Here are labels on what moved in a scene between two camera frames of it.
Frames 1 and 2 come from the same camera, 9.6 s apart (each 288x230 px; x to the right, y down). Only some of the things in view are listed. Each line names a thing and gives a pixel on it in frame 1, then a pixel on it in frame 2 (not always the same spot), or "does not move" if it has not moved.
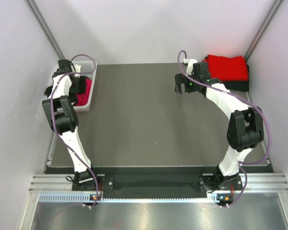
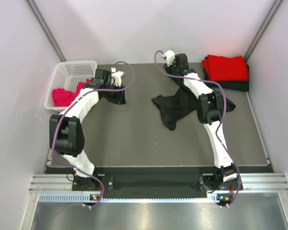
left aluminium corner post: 43,24 does not move
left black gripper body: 74,86 to 114,97
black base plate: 203,183 does not move
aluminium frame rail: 253,183 does not move
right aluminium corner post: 274,8 does not move
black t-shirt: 57,104 to 179,102
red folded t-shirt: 228,69 does not move
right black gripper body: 190,85 to 172,70
